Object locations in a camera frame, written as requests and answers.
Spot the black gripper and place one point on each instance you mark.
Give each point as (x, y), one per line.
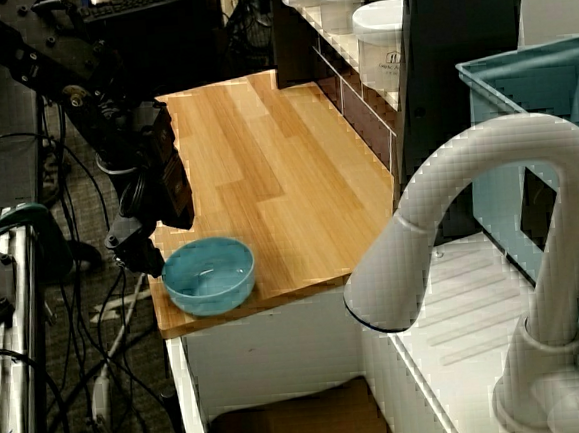
(171, 175)

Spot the light blue bowl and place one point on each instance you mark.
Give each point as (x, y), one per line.
(209, 278)

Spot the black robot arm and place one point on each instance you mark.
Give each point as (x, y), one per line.
(51, 59)

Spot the white toy sink unit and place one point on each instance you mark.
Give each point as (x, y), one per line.
(280, 347)

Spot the green clamp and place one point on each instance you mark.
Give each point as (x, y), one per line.
(29, 217)

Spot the wooden counter board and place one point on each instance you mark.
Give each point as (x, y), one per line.
(276, 177)

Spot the white shelf with brown tiles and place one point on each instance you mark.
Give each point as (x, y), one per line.
(356, 106)

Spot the white lidded jar with logo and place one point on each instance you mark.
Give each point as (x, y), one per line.
(378, 44)

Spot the white curved faucet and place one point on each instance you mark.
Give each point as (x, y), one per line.
(505, 149)

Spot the teal plastic dish bin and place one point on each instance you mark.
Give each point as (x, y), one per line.
(490, 90)

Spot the silver metal rail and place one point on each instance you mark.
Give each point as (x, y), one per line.
(19, 348)

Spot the black vertical post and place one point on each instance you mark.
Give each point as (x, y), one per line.
(460, 22)

